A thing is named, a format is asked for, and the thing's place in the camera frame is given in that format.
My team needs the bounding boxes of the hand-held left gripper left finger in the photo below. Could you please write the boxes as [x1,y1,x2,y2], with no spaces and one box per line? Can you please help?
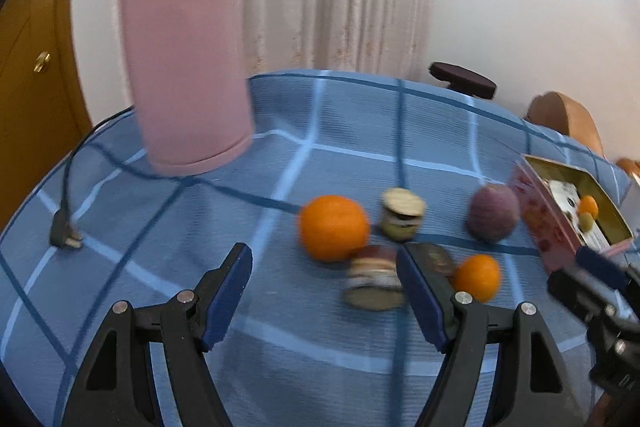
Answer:
[62,243,253,427]

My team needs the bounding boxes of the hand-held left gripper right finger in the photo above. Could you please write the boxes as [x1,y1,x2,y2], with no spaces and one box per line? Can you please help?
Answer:
[395,243,586,427]

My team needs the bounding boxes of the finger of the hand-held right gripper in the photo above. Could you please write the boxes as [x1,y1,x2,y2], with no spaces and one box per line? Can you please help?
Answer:
[547,247,640,325]

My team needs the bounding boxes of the small orange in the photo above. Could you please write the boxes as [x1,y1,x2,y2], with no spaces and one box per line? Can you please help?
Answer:
[452,254,502,303]

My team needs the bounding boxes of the pink floral tin box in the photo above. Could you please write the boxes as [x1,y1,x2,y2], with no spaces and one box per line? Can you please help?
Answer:
[509,153,635,275]

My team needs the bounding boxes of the large orange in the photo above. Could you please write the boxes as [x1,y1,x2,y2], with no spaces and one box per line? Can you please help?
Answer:
[299,195,372,263]

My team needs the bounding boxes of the purple round fruit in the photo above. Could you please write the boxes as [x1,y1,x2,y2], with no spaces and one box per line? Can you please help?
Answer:
[466,184,521,243]

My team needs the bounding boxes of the dark oval tin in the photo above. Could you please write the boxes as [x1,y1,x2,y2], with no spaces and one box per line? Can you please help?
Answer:
[417,243,457,280]

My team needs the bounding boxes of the small jar with dark label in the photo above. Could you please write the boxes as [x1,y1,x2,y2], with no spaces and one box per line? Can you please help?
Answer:
[345,245,406,311]

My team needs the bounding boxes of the white packet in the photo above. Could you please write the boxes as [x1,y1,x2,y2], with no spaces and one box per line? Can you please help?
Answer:
[545,179,582,210]

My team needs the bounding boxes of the small jar with beige lid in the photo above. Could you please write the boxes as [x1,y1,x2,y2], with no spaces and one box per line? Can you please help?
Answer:
[380,188,427,242]

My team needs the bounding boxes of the blue plaid tablecloth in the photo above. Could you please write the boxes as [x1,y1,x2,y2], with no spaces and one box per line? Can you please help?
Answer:
[0,68,633,427]

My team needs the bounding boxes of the wooden chair back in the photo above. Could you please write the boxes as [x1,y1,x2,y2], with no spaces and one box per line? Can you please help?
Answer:
[525,91,606,155]

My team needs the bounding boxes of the dark round stool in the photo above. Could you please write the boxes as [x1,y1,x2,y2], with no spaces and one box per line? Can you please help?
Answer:
[428,62,497,100]

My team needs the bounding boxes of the pink cylindrical appliance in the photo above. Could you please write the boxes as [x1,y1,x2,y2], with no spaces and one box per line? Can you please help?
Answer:
[118,0,255,178]

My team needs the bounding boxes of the wooden cabinet door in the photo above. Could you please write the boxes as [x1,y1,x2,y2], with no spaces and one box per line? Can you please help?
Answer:
[0,0,96,228]

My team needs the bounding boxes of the black power cable with plug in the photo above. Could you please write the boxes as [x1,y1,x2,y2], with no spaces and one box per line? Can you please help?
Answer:
[49,104,137,250]

